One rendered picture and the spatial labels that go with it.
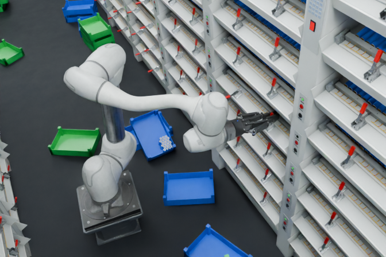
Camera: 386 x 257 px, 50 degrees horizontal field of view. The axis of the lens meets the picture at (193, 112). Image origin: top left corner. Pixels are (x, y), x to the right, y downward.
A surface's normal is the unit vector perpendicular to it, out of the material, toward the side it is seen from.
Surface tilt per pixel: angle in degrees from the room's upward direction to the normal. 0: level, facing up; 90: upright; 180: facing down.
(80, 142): 0
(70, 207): 0
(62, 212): 0
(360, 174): 22
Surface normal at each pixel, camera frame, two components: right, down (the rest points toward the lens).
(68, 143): -0.07, -0.74
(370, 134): -0.40, -0.55
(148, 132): 0.15, -0.39
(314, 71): -0.89, 0.36
